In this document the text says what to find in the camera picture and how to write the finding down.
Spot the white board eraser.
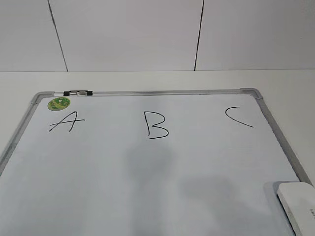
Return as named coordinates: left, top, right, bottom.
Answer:
left=277, top=182, right=315, bottom=236

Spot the round green magnet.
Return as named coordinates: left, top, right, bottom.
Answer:
left=47, top=97, right=71, bottom=111

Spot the white board with metal frame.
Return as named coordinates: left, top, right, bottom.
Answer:
left=0, top=88, right=313, bottom=236

